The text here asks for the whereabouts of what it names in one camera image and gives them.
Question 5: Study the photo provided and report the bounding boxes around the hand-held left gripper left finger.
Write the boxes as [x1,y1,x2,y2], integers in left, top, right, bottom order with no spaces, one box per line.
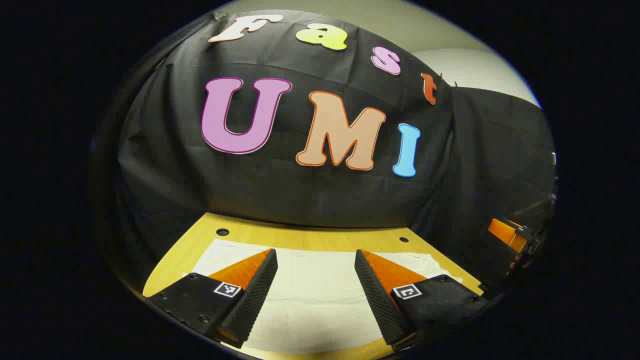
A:
[145,248,279,349]

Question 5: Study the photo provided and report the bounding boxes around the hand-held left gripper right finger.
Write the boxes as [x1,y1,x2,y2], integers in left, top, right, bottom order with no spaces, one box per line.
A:
[354,249,493,352]

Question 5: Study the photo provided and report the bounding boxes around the white jeans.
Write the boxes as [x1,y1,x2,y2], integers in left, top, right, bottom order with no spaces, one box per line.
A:
[182,238,463,355]

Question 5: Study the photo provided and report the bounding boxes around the black backdrop cloth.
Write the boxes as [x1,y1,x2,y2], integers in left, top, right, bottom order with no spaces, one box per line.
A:
[90,9,558,291]

